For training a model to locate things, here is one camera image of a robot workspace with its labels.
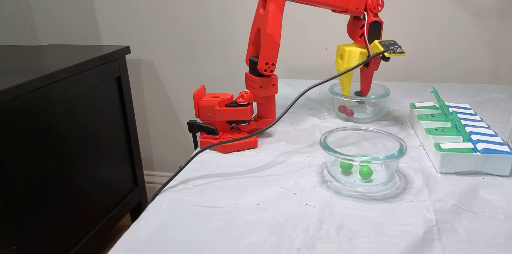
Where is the white tablecloth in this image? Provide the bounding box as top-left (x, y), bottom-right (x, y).
top-left (110, 79), bottom-right (512, 254)

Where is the black wooden cabinet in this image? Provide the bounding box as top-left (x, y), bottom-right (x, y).
top-left (0, 45), bottom-right (148, 254)

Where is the black table clamp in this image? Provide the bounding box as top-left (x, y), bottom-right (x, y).
top-left (187, 120), bottom-right (219, 150)

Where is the camera board on yellow mount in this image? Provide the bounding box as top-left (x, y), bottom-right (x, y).
top-left (368, 39), bottom-right (406, 62)

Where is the weekly pill organizer box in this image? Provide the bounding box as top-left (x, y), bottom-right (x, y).
top-left (409, 88), bottom-right (512, 176)

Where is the glass bowl for red candies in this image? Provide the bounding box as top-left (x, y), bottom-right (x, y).
top-left (329, 81), bottom-right (391, 123)

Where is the black camera cable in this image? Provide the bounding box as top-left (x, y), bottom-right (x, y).
top-left (147, 49), bottom-right (388, 206)

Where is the glass bowl for green candies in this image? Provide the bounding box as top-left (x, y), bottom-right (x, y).
top-left (320, 127), bottom-right (408, 190)

